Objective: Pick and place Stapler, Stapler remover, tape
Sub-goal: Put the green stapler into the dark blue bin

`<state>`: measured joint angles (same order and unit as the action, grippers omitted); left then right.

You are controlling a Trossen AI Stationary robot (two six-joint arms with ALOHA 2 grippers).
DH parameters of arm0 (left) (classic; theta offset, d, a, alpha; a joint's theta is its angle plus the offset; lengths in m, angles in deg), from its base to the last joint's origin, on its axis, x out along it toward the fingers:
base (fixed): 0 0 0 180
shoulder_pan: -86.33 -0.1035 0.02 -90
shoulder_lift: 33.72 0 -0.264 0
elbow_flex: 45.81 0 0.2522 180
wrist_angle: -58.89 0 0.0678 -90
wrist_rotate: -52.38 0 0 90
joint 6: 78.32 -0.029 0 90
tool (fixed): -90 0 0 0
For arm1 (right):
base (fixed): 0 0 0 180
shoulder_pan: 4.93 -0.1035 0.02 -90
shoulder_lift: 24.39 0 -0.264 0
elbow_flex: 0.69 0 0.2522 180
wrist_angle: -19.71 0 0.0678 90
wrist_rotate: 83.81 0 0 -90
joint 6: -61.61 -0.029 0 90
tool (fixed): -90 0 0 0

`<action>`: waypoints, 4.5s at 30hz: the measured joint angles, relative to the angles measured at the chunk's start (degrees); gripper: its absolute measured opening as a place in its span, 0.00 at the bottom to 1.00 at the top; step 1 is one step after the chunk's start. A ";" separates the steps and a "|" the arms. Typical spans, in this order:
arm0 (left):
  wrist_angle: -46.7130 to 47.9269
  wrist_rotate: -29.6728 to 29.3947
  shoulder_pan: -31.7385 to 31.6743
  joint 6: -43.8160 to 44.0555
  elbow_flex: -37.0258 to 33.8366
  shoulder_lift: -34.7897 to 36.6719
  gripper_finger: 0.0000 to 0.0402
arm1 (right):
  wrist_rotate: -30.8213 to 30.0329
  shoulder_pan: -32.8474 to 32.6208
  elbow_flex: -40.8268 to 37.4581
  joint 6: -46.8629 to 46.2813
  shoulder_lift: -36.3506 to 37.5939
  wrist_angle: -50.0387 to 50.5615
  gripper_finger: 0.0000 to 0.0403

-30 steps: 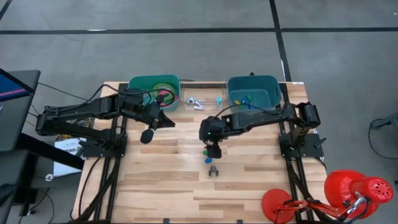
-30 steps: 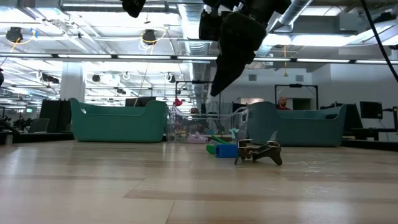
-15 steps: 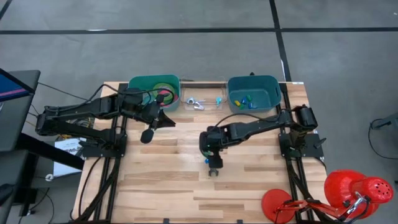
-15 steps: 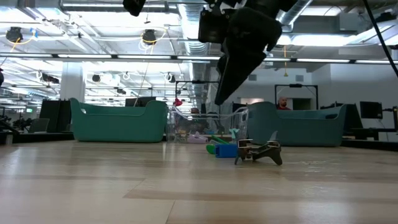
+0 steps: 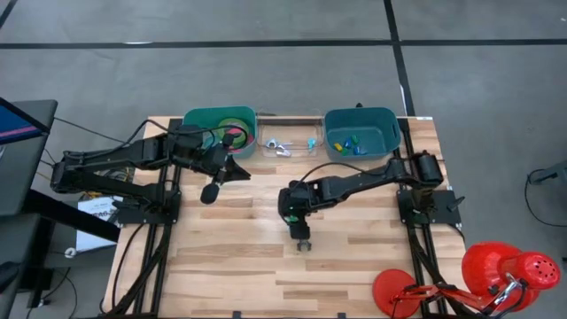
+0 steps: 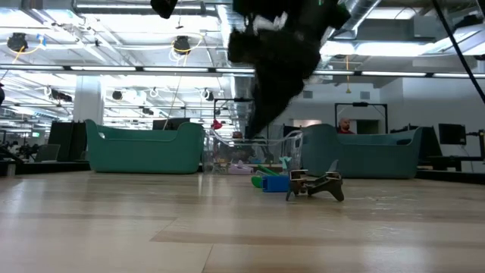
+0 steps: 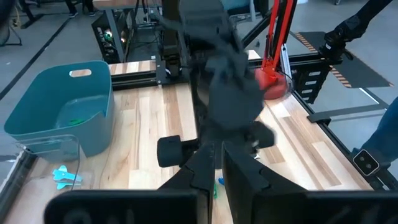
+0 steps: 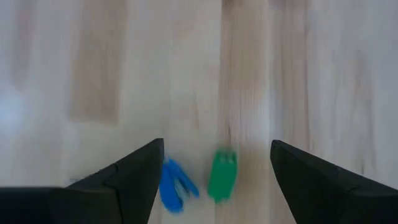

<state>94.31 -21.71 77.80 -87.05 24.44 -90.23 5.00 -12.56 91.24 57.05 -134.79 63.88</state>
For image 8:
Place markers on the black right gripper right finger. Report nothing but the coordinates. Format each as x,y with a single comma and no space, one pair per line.
304,183

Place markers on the green mini stapler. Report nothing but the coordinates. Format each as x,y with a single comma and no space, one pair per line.
222,177

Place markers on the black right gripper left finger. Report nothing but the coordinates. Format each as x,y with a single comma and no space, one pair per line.
140,177

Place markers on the blue mini stapler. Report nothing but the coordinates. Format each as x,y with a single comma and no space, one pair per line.
169,189

